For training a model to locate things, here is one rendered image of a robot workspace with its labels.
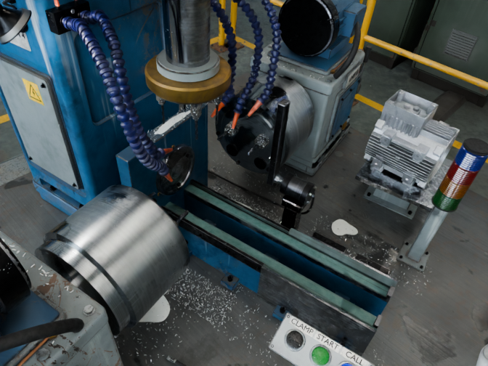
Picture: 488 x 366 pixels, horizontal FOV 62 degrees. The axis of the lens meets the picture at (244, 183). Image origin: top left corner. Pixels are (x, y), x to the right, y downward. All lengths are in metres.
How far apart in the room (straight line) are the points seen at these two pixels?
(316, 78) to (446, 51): 2.69
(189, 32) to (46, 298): 0.52
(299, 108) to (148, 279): 0.65
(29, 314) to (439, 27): 3.61
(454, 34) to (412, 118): 2.63
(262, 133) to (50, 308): 0.70
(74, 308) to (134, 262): 0.14
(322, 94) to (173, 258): 0.69
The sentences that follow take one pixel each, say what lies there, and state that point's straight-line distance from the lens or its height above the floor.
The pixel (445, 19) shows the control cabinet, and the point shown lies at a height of 0.56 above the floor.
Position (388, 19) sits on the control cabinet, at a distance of 4.04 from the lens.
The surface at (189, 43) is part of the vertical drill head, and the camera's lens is 0.82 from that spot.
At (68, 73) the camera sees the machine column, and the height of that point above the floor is 1.32.
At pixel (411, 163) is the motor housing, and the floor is 1.02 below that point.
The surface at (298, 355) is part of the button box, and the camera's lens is 0.77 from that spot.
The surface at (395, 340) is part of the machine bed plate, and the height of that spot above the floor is 0.80.
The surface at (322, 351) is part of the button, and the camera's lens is 0.76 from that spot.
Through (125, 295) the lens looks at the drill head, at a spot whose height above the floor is 1.10.
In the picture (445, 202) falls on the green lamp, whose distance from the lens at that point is 1.12.
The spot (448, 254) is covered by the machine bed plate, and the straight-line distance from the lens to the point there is 1.37.
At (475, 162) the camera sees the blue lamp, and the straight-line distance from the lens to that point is 1.04.
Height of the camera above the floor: 1.75
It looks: 43 degrees down
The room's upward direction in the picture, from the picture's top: 5 degrees clockwise
